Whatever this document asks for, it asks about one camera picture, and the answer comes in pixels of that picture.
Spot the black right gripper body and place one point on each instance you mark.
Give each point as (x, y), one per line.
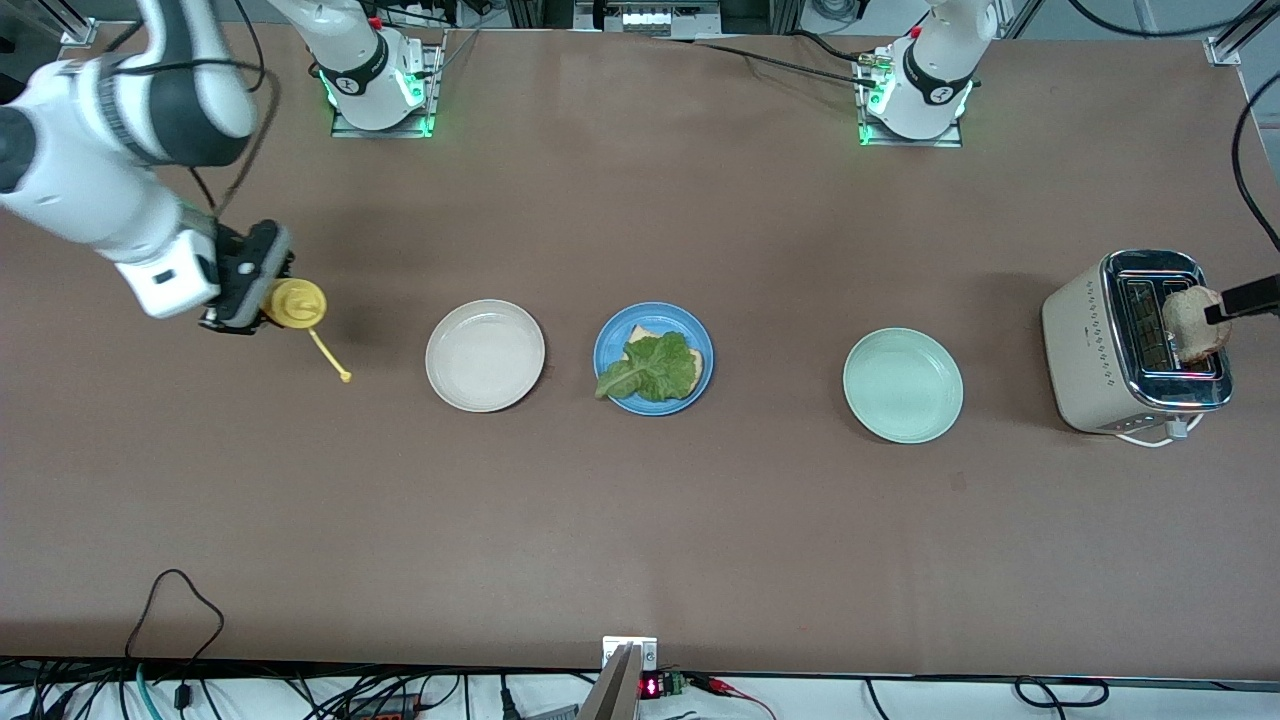
(229, 250)

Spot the yellow squeeze bottle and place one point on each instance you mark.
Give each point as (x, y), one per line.
(295, 303)

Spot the brown toast slice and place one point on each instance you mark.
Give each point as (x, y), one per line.
(642, 332)
(1185, 335)

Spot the green lettuce leaf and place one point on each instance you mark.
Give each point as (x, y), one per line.
(655, 370)

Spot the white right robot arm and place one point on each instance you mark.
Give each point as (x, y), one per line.
(90, 190)

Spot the beige round plate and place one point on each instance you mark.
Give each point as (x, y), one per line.
(485, 356)

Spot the blue round plate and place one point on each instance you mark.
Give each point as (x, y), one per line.
(615, 330)

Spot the pale green round plate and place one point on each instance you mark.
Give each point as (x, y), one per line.
(903, 386)

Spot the beige chrome toaster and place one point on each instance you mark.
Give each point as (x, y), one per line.
(1085, 360)

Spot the aluminium corner profile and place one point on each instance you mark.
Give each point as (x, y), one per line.
(1235, 40)

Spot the grey electronics box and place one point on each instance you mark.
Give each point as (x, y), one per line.
(650, 16)

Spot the red LED display module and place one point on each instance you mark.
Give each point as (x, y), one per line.
(655, 687)

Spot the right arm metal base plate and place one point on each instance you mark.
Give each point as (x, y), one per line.
(436, 90)

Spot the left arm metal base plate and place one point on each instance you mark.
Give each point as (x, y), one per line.
(950, 142)

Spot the grey metal camera bracket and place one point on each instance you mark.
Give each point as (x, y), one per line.
(622, 680)

